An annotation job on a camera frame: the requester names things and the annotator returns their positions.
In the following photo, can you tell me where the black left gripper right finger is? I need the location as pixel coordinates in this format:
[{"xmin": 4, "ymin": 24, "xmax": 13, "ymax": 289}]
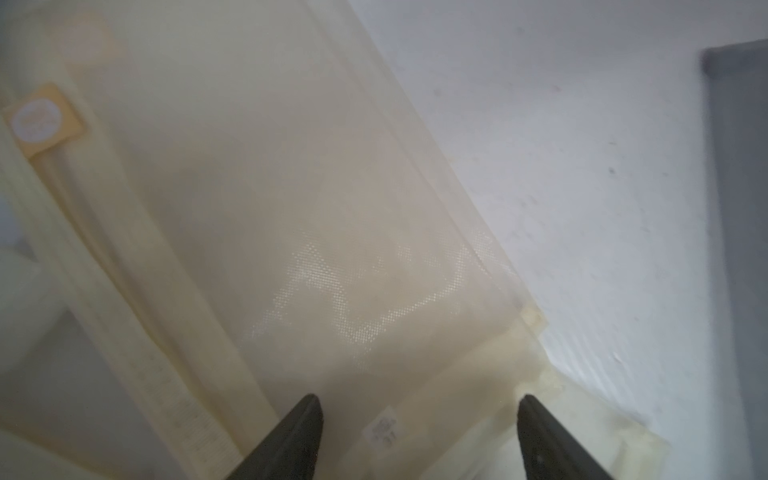
[{"xmin": 516, "ymin": 394, "xmax": 612, "ymax": 480}]

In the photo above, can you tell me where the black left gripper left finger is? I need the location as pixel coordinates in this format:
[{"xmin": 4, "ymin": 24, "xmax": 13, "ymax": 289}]
[{"xmin": 226, "ymin": 394, "xmax": 324, "ymax": 480}]

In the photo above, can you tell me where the yellow mesh pouch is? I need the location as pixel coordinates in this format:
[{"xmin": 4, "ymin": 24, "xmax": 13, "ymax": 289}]
[
  {"xmin": 332, "ymin": 324, "xmax": 669, "ymax": 479},
  {"xmin": 1, "ymin": 1, "xmax": 549, "ymax": 479}
]

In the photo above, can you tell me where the grey mesh pouch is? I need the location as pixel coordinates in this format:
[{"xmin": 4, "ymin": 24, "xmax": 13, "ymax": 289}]
[{"xmin": 701, "ymin": 40, "xmax": 767, "ymax": 479}]

